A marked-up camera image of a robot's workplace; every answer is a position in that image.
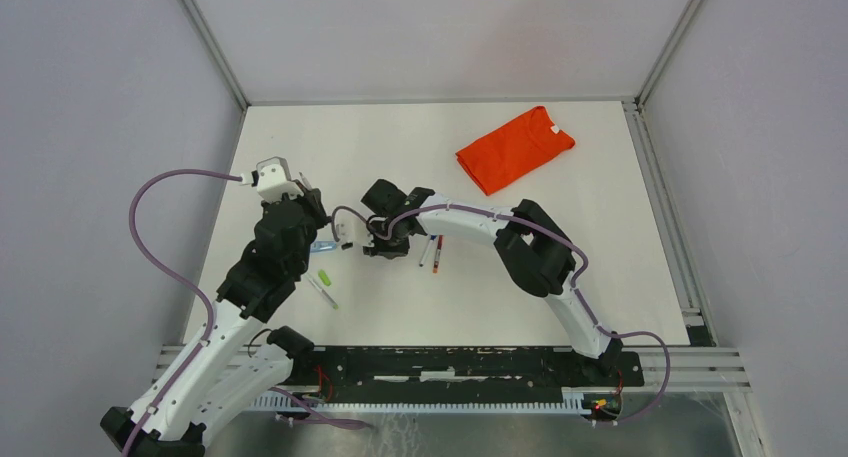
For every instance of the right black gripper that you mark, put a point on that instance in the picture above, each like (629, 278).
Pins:
(381, 250)

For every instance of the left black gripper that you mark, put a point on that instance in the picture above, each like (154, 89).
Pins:
(312, 201)

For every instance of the thin blue-tip pen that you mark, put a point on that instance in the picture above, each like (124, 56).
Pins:
(427, 248)

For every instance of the red orange pen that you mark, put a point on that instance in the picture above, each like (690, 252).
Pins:
(437, 254)

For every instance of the green pen cap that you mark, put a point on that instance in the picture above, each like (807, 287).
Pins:
(324, 278)

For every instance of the thin green-tip pen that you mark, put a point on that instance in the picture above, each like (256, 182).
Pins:
(322, 291)

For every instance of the thin clear red-tip pen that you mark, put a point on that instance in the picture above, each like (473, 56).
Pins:
(304, 181)

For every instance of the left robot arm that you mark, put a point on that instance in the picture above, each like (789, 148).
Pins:
(185, 409)

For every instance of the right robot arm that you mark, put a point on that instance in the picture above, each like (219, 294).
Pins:
(537, 255)

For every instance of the blue pen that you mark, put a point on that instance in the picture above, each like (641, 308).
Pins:
(323, 246)

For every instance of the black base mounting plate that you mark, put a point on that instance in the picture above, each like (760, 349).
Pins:
(458, 375)

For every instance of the folded orange cloth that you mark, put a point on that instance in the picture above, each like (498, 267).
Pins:
(504, 155)

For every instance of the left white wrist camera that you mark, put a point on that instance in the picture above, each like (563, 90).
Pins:
(273, 181)

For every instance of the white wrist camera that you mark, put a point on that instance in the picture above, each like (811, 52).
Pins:
(273, 181)
(352, 231)

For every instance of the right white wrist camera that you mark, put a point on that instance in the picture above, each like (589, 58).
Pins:
(352, 231)

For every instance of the white slotted cable duct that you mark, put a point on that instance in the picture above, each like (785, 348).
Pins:
(568, 404)

